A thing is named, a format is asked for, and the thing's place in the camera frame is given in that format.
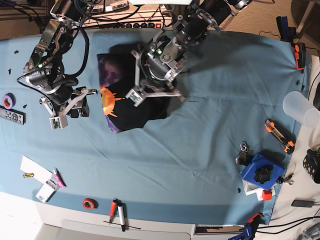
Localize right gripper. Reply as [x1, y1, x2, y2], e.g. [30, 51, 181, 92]
[39, 86, 97, 131]

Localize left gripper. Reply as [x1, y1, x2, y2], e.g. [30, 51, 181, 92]
[125, 50, 185, 107]

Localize black graphic t-shirt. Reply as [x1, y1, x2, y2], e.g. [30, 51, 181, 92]
[96, 51, 185, 135]

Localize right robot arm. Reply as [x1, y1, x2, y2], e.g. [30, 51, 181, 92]
[16, 0, 98, 130]

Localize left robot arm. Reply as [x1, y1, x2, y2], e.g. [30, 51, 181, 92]
[125, 0, 251, 107]

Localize black power strip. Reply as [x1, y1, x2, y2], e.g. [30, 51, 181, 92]
[98, 21, 170, 29]

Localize black remote control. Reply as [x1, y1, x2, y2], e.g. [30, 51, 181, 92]
[0, 106, 26, 125]

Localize purple tape roll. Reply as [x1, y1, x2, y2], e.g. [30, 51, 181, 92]
[2, 93, 16, 110]

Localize white paper sheet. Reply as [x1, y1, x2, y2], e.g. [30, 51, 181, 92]
[20, 155, 53, 184]

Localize pink tube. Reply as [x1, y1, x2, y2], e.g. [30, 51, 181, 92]
[53, 168, 67, 188]

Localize brass cylinder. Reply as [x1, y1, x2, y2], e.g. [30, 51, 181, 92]
[23, 173, 34, 178]

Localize white card packet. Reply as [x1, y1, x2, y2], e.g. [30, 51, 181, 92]
[35, 179, 59, 203]

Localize red tape roll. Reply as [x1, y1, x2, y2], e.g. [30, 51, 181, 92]
[82, 198, 96, 210]

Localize light blue table cloth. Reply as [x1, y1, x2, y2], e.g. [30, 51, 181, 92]
[0, 31, 310, 225]

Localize white black marker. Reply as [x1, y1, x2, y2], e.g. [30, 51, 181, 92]
[117, 202, 126, 232]

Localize black zip tie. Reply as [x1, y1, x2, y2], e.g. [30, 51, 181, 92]
[103, 221, 141, 230]

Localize metal carabiner keys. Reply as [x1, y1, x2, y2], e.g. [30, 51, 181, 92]
[235, 141, 249, 166]

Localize blue black clamp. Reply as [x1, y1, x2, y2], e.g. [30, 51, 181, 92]
[276, 16, 291, 42]

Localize blue box with knob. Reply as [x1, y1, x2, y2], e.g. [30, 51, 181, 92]
[240, 153, 285, 191]

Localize translucent plastic cup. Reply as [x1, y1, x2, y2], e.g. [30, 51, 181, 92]
[282, 91, 320, 129]

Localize white paper under box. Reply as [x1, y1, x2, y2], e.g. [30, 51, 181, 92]
[242, 180, 277, 202]

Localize orange black clamp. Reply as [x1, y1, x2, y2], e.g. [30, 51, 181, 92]
[294, 42, 306, 71]

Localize orange black utility knife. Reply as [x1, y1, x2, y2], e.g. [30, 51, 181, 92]
[264, 119, 295, 155]

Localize red cube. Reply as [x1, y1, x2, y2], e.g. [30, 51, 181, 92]
[261, 190, 273, 201]

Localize blue orange clamp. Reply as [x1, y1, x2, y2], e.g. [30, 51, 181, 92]
[228, 212, 263, 240]

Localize black yellow dotted mug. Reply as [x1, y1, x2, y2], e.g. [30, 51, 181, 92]
[302, 149, 320, 184]

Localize black power adapter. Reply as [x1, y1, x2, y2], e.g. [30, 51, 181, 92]
[291, 199, 315, 208]

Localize red handled screwdriver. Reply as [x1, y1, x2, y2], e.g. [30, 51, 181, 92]
[108, 198, 118, 224]

